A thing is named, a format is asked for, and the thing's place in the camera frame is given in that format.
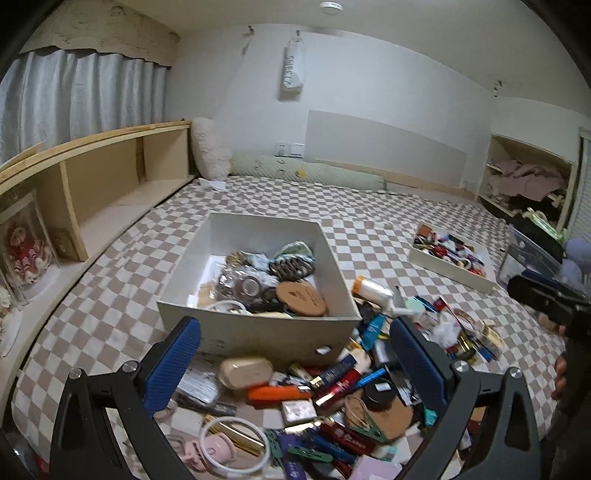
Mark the short red tube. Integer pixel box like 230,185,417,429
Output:
316,369,365,407

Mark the wooden wardrobe shelf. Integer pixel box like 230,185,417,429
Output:
478,134,580,232

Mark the white lotion bottle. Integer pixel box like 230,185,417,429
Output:
352,275,407,315

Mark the bag of brown tape rolls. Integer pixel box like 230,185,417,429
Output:
217,270,273,303

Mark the fluffy white pillow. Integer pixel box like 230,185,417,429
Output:
191,117,232,181

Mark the green bolster pillow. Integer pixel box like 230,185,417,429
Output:
229,154,387,192

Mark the white tray of trinkets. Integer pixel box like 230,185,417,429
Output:
409,223,497,295

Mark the small white square case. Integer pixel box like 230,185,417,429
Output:
281,399,317,425

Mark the beige glasses case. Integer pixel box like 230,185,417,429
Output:
218,356,273,387

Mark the gold metallic bar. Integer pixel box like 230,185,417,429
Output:
208,422,269,450

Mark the person's right hand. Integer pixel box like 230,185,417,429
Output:
551,353,570,402

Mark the clear plastic storage bin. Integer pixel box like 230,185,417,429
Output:
498,215,564,289

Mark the lavender box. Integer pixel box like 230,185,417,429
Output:
353,455,403,480

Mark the beige curtain valance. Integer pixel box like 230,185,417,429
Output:
18,2,180,68

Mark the doll in clear case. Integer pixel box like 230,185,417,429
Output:
0,187,62,305

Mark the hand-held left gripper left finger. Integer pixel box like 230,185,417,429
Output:
50,316,202,480

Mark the checkered bed blanket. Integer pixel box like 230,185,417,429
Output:
9,175,568,480

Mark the lavender plush toy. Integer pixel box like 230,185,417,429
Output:
561,237,591,287

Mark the long red tube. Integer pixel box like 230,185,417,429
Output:
318,422,375,455

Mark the pile of assorted small sundries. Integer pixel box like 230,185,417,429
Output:
166,274,506,480

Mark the black round compact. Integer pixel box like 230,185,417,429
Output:
362,381,393,411

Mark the wooden shelf unit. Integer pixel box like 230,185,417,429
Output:
0,121,199,365

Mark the heap of pink clothes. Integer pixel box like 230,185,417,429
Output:
487,159,566,201

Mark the brown claw hair clip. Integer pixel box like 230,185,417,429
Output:
268,258,315,279

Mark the brown cork pad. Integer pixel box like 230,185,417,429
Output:
344,390,414,441

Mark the round wooden hairbrush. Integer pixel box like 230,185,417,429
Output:
276,281,328,318

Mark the orange tube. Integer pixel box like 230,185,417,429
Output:
248,384,312,403

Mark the grey curtain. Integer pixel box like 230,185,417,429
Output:
0,48,167,164

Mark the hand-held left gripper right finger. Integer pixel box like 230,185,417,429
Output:
390,315,541,480

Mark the white wall panel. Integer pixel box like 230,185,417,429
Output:
305,110,468,185

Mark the hanging white bag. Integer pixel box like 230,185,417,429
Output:
278,30,305,100

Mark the purple flat stick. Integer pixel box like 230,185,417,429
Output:
277,455,305,480

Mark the green clothespin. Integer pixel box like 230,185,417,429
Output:
265,429,333,462
344,401,391,444

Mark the white cardboard box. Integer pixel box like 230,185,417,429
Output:
156,211,363,370

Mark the green patterned pouch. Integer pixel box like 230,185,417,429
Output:
273,241,315,264

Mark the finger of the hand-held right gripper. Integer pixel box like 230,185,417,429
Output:
507,272,561,320

